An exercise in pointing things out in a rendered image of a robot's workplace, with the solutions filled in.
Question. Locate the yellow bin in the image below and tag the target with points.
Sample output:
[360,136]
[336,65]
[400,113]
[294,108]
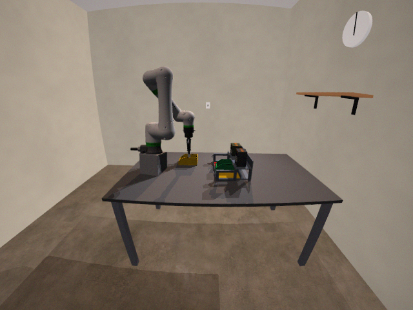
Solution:
[184,160]

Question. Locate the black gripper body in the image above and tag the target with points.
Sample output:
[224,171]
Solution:
[188,136]

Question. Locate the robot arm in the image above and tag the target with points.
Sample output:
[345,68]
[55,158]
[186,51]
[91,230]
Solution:
[159,81]

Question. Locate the green bin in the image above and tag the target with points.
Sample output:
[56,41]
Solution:
[224,164]

